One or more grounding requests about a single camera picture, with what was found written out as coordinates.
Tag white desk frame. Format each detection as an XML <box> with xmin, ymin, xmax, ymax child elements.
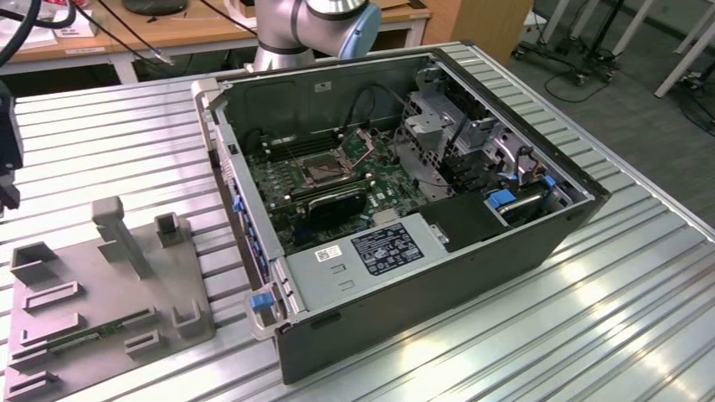
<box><xmin>534</xmin><ymin>0</ymin><xmax>658</xmax><ymax>56</ymax></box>

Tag wooden cabinet panel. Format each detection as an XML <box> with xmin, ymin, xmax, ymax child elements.
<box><xmin>430</xmin><ymin>0</ymin><xmax>533</xmax><ymax>66</ymax></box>

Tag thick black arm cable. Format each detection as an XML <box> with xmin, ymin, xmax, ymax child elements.
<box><xmin>0</xmin><ymin>0</ymin><xmax>79</xmax><ymax>69</ymax></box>

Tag black air shroud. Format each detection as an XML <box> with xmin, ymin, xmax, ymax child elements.
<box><xmin>418</xmin><ymin>194</ymin><xmax>510</xmax><ymax>253</ymax></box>

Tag black cable in case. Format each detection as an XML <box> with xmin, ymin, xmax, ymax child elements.
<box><xmin>343</xmin><ymin>85</ymin><xmax>404</xmax><ymax>131</ymax></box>

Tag CPU socket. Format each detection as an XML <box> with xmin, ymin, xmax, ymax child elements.
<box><xmin>299</xmin><ymin>155</ymin><xmax>352</xmax><ymax>182</ymax></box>

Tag grey power supply unit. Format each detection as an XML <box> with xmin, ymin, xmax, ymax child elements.
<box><xmin>276</xmin><ymin>211</ymin><xmax>450</xmax><ymax>316</ymax></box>

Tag wooden desk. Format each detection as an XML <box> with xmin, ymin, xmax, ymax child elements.
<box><xmin>0</xmin><ymin>0</ymin><xmax>435</xmax><ymax>85</ymax></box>

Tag metal socket cover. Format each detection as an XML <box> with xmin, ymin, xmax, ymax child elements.
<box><xmin>350</xmin><ymin>127</ymin><xmax>379</xmax><ymax>148</ymax></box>

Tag green motherboard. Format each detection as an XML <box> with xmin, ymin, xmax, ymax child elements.
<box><xmin>244</xmin><ymin>127</ymin><xmax>448</xmax><ymax>256</ymax></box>

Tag grey parts rack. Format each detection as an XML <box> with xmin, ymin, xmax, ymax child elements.
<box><xmin>3</xmin><ymin>195</ymin><xmax>220</xmax><ymax>402</ymax></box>

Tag open PC case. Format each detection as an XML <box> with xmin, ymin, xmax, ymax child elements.
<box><xmin>190</xmin><ymin>41</ymin><xmax>611</xmax><ymax>385</ymax></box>

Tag white table leg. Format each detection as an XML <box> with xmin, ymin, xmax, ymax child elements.
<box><xmin>653</xmin><ymin>0</ymin><xmax>715</xmax><ymax>100</ymax></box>

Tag thin black network cable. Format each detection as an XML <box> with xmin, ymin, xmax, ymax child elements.
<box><xmin>72</xmin><ymin>0</ymin><xmax>178</xmax><ymax>67</ymax></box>

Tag thin wire locking lever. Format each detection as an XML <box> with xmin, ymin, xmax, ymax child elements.
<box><xmin>343</xmin><ymin>146</ymin><xmax>376</xmax><ymax>172</ymax></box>

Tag metal drive cage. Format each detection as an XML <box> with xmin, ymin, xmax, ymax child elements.
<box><xmin>399</xmin><ymin>65</ymin><xmax>505</xmax><ymax>198</ymax></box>

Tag black wheeled stand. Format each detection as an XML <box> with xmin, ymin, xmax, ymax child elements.
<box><xmin>511</xmin><ymin>0</ymin><xmax>622</xmax><ymax>87</ymax></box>

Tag white box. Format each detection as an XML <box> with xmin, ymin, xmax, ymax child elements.
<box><xmin>52</xmin><ymin>15</ymin><xmax>95</xmax><ymax>39</ymax></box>

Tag black graphics card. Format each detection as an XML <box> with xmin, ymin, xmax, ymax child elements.
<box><xmin>290</xmin><ymin>187</ymin><xmax>371</xmax><ymax>248</ymax></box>

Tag green RAM stick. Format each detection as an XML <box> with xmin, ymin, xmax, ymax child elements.
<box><xmin>44</xmin><ymin>310</ymin><xmax>154</xmax><ymax>356</ymax></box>

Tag blue disk carrier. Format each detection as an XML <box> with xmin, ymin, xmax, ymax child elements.
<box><xmin>483</xmin><ymin>188</ymin><xmax>519</xmax><ymax>217</ymax></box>

